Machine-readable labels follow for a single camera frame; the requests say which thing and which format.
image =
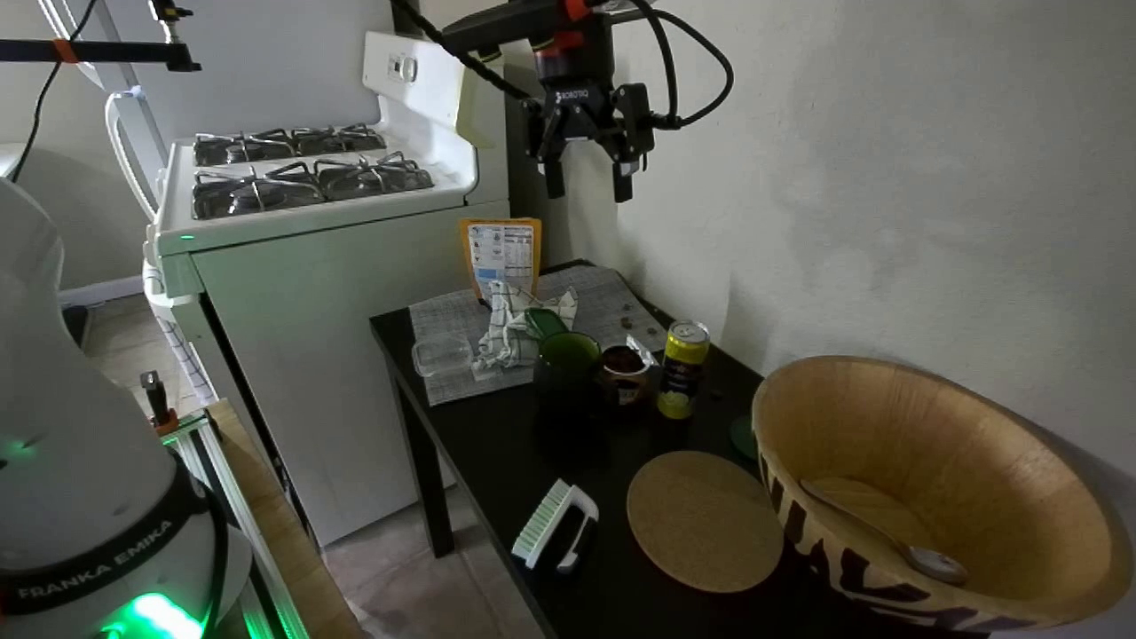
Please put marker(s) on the gray woven placemat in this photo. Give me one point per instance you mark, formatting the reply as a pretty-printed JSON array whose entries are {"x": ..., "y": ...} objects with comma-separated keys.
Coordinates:
[{"x": 614, "y": 302}]

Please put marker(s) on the crumpled grey cloth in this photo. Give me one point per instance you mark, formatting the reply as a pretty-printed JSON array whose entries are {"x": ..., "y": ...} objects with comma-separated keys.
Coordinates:
[{"x": 502, "y": 331}]

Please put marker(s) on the round wooden coaster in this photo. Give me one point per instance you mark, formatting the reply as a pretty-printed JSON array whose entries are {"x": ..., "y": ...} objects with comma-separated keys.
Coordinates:
[{"x": 703, "y": 518}]

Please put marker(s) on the wooden robot workbench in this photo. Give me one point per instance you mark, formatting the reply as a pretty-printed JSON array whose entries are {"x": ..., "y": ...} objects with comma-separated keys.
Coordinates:
[{"x": 279, "y": 534}]

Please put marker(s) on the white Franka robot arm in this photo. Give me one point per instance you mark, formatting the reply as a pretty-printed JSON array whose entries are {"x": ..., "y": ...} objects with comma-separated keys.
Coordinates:
[{"x": 72, "y": 447}]

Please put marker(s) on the white stove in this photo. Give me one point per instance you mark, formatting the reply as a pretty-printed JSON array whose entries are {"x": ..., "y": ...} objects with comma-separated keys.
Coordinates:
[{"x": 321, "y": 355}]

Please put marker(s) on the silver spoon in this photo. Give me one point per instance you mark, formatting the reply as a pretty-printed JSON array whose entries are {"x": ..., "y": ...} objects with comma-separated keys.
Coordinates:
[{"x": 937, "y": 562}]

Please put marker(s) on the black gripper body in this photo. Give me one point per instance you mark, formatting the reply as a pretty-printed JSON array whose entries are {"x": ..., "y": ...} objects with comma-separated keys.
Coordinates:
[{"x": 577, "y": 108}]

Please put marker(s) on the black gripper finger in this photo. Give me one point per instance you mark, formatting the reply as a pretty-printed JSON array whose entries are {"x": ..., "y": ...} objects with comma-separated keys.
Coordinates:
[
  {"x": 551, "y": 167},
  {"x": 626, "y": 174}
]

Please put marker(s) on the small red-tipped black post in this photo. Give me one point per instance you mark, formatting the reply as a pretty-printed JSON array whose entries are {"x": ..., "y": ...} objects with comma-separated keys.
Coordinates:
[{"x": 158, "y": 402}]

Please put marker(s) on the black table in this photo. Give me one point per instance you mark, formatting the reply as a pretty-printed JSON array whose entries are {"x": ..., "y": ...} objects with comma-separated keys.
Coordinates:
[{"x": 508, "y": 439}]

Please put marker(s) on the wooden bowl with zebra pattern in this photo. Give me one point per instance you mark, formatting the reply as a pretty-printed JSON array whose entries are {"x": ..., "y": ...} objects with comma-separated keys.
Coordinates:
[{"x": 947, "y": 472}]

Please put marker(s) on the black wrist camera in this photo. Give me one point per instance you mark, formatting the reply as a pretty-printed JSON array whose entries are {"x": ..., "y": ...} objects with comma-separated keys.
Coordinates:
[{"x": 632, "y": 112}]

